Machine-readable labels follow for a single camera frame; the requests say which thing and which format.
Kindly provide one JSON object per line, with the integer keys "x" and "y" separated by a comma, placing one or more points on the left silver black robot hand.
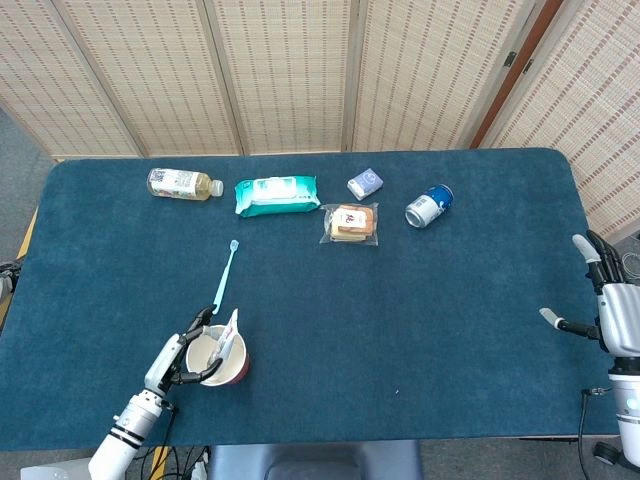
{"x": 162, "y": 367}

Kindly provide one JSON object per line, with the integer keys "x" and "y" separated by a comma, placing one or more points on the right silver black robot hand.
{"x": 620, "y": 315}

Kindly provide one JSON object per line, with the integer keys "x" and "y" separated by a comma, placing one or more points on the white floral toothpaste tube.
{"x": 227, "y": 335}

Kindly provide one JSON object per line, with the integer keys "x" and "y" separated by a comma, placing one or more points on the light blue toothbrush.
{"x": 223, "y": 280}

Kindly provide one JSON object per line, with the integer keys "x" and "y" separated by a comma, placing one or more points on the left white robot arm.
{"x": 125, "y": 430}

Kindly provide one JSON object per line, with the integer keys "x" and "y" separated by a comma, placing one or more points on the red paper cup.
{"x": 202, "y": 352}

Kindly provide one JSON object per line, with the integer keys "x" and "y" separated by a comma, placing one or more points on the white power strip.
{"x": 200, "y": 471}

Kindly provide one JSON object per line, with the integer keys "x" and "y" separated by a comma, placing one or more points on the black caster wheel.
{"x": 606, "y": 452}

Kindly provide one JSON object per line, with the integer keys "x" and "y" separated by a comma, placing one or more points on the blue grey chair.
{"x": 315, "y": 460}

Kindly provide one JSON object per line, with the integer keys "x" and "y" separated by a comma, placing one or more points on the grey sneaker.
{"x": 6, "y": 277}

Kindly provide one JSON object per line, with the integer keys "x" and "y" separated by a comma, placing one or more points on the yellow tea plastic bottle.
{"x": 175, "y": 182}

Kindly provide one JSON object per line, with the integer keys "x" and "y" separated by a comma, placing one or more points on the dark blue table cloth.
{"x": 350, "y": 310}

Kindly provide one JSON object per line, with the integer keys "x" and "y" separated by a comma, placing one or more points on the green wet wipes pack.
{"x": 275, "y": 195}

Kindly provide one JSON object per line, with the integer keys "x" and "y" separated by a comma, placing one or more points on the narrow bamboo folding screen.
{"x": 590, "y": 100}

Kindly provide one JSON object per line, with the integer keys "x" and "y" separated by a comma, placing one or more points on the blue white drink can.
{"x": 430, "y": 205}

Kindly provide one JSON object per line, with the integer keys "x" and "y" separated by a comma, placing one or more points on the packaged sliced cake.
{"x": 350, "y": 222}

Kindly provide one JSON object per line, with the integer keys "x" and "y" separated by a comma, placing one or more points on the black metal hinge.
{"x": 510, "y": 59}
{"x": 528, "y": 66}

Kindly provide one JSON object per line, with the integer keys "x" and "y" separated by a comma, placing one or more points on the small blue white box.
{"x": 367, "y": 182}

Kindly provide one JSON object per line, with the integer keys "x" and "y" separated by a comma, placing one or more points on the wide bamboo folding screen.
{"x": 285, "y": 75}

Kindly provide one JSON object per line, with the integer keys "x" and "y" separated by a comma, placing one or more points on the brown wooden post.
{"x": 501, "y": 100}

